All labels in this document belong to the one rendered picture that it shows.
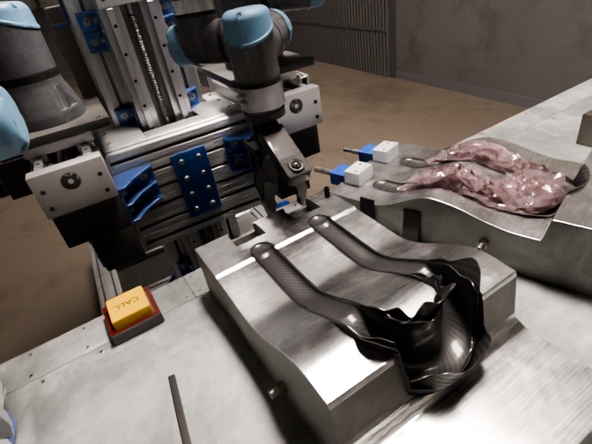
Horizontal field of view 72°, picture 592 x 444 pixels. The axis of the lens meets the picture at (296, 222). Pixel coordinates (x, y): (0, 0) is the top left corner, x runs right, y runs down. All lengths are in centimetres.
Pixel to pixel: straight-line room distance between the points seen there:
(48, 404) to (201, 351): 21
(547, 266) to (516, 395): 25
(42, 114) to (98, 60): 26
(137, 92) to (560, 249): 92
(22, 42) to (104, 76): 25
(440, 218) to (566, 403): 33
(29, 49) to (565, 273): 99
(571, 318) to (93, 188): 83
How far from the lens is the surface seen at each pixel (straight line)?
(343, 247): 62
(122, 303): 72
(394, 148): 91
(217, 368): 61
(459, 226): 70
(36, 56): 99
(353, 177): 82
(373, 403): 43
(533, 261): 69
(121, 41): 108
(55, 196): 90
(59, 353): 76
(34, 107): 98
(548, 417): 49
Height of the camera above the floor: 126
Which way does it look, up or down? 33 degrees down
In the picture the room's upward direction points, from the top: 10 degrees counter-clockwise
